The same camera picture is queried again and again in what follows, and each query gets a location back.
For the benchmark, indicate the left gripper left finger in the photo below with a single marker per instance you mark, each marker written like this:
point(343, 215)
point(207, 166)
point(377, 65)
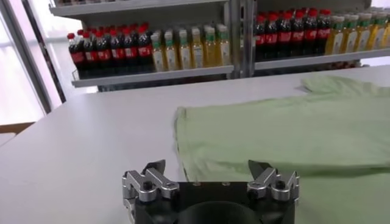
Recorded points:
point(149, 185)

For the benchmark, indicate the grey shelf unit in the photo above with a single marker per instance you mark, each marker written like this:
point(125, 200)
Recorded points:
point(304, 61)
point(152, 76)

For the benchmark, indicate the light green polo shirt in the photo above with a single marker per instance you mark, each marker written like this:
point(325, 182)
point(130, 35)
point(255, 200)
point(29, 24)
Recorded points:
point(274, 137)

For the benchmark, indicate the yellow juice bottle green label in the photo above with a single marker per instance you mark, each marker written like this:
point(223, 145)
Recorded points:
point(224, 51)
point(350, 39)
point(335, 41)
point(377, 36)
point(387, 35)
point(171, 57)
point(211, 53)
point(198, 54)
point(158, 58)
point(185, 55)
point(363, 38)

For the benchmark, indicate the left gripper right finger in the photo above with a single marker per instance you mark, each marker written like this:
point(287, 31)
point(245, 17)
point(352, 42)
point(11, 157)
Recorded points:
point(274, 185)

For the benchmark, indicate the black slanted metal pole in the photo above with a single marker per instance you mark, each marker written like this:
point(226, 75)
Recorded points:
point(44, 51)

